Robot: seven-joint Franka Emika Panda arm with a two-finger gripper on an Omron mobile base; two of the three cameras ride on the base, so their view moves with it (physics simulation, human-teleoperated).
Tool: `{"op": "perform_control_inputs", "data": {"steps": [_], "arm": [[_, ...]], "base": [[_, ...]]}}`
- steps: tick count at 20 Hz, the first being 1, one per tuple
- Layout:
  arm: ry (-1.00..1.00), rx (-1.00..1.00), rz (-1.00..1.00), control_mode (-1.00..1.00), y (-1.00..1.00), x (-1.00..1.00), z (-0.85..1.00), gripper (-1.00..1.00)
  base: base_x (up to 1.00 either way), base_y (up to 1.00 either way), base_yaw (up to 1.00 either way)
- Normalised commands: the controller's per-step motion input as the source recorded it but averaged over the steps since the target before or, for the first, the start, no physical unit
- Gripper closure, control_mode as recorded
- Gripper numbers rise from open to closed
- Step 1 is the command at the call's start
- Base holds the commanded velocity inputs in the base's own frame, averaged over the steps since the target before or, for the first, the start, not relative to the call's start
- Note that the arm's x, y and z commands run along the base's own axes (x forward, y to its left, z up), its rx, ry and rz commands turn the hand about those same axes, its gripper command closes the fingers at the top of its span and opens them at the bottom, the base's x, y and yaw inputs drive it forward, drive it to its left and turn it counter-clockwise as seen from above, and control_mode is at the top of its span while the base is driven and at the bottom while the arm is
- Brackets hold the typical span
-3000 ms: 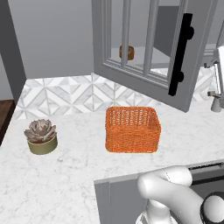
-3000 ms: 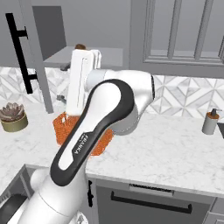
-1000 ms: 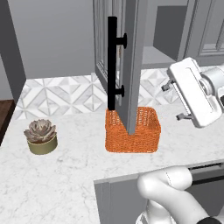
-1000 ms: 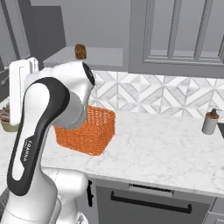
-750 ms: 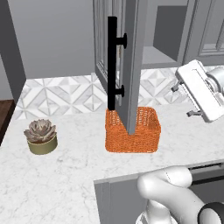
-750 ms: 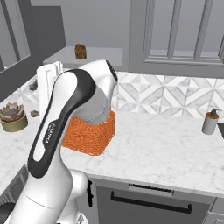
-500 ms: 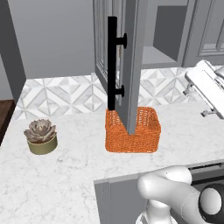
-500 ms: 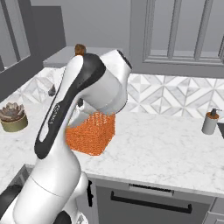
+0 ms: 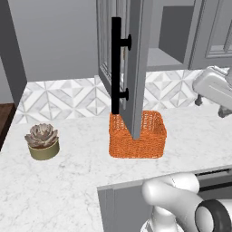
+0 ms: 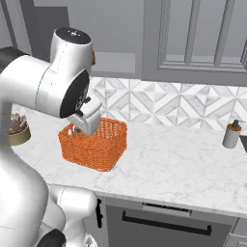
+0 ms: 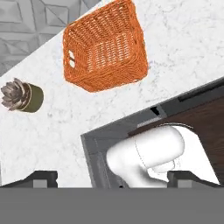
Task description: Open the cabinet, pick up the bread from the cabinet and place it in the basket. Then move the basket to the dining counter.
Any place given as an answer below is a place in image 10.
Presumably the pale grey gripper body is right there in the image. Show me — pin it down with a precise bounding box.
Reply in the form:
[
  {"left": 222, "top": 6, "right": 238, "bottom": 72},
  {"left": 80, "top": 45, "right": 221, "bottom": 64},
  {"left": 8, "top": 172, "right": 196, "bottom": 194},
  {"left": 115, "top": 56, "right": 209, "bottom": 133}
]
[{"left": 68, "top": 109, "right": 102, "bottom": 136}]

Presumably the orange woven basket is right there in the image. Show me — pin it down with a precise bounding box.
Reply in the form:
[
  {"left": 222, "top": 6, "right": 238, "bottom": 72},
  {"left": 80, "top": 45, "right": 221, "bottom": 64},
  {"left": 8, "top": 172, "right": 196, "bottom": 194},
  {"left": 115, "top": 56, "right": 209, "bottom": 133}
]
[{"left": 57, "top": 117, "right": 128, "bottom": 174}]

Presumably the grey plain cabinet door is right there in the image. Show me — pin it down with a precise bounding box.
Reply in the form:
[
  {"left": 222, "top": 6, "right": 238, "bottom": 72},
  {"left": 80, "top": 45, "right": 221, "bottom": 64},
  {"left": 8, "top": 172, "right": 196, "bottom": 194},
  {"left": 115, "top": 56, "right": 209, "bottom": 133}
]
[{"left": 19, "top": 0, "right": 145, "bottom": 81}]

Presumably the grey glass-pane cabinet door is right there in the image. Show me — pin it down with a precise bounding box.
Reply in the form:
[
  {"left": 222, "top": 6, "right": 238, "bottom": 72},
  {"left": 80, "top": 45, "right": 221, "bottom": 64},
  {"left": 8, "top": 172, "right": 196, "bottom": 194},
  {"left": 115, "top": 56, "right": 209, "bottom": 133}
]
[{"left": 142, "top": 0, "right": 247, "bottom": 87}]

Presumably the grey dishwasher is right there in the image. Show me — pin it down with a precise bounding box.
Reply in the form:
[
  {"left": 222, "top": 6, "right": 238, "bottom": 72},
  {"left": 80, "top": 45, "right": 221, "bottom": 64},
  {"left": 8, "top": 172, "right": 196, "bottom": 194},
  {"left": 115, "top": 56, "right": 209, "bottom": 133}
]
[{"left": 103, "top": 196, "right": 239, "bottom": 247}]

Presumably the grey soap dispenser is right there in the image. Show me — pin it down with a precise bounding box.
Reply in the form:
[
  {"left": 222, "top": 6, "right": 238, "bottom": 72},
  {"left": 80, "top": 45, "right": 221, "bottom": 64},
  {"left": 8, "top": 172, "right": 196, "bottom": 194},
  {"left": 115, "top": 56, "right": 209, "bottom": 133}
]
[{"left": 222, "top": 119, "right": 246, "bottom": 150}]

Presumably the dark sink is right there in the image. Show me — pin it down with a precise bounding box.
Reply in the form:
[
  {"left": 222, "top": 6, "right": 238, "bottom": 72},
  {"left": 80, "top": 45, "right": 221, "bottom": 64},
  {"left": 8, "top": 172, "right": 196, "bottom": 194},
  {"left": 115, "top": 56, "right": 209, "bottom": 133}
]
[{"left": 238, "top": 134, "right": 247, "bottom": 154}]

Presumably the grey base cupboard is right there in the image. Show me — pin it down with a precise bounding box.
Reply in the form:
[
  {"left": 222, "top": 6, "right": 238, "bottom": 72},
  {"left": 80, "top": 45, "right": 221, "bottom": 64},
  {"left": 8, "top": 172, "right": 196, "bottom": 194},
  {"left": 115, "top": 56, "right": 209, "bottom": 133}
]
[{"left": 223, "top": 217, "right": 247, "bottom": 247}]

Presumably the black cupboard handle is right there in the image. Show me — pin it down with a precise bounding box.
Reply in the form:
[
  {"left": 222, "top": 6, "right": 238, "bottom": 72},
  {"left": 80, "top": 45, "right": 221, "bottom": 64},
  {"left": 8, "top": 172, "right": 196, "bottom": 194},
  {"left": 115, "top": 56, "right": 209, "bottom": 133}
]
[{"left": 95, "top": 198, "right": 104, "bottom": 230}]

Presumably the black dishwasher handle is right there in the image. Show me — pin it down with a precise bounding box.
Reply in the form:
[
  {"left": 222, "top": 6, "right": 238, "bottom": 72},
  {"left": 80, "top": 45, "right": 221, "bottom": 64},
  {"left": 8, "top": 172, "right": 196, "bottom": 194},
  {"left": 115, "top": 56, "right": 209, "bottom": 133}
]
[{"left": 121, "top": 209, "right": 213, "bottom": 236}]

